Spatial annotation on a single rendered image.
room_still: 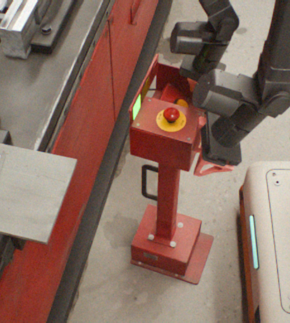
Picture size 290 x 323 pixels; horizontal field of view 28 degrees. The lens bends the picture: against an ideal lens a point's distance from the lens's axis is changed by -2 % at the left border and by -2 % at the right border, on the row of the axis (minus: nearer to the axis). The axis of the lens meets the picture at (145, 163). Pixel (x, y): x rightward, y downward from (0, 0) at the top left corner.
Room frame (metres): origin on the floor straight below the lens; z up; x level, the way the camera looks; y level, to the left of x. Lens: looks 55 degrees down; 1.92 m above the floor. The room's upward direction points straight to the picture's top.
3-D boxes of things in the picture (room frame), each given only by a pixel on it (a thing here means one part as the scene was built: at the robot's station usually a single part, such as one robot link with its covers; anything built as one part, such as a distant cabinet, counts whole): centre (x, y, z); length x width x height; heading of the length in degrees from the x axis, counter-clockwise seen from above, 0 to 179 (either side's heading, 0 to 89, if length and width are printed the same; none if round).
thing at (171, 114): (0.91, -0.06, 0.79); 0.04 x 0.04 x 0.04
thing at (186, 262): (0.95, -0.10, 0.06); 0.25 x 0.20 x 0.12; 70
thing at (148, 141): (0.96, -0.07, 0.75); 0.20 x 0.16 x 0.18; 160
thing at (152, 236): (0.96, -0.07, 0.13); 0.10 x 0.10 x 0.01; 70
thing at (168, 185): (0.96, -0.07, 0.39); 0.05 x 0.05 x 0.54; 70
